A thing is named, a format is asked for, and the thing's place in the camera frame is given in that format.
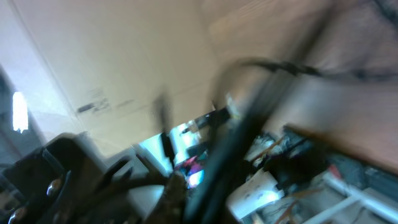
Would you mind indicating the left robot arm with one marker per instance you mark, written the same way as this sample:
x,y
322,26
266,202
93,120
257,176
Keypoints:
x,y
64,182

